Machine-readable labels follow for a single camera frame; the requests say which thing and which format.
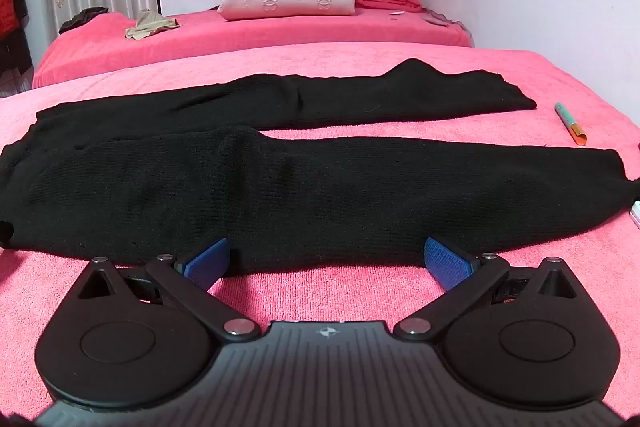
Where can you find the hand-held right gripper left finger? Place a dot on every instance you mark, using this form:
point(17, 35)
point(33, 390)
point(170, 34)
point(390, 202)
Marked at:
point(206, 266)

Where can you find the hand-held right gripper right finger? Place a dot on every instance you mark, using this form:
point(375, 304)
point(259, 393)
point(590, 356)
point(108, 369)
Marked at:
point(446, 265)

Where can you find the black pants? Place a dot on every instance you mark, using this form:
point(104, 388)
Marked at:
point(300, 192)

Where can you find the green and orange pen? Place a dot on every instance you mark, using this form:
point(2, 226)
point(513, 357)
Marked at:
point(570, 123)

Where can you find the small white object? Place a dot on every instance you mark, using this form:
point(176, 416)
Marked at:
point(636, 213)

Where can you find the pink bed with terry cover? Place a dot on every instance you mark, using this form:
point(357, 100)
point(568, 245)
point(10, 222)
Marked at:
point(350, 63)

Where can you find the pink bed with pillows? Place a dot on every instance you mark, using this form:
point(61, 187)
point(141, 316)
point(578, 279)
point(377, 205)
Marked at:
point(250, 38)

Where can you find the dark patterned cloth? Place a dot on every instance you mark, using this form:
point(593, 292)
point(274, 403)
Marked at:
point(440, 19)

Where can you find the beige crumpled cloth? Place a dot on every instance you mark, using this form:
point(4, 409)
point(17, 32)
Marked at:
point(150, 26)

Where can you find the dark crumpled cloth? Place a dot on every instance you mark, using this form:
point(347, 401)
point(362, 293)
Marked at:
point(82, 19)

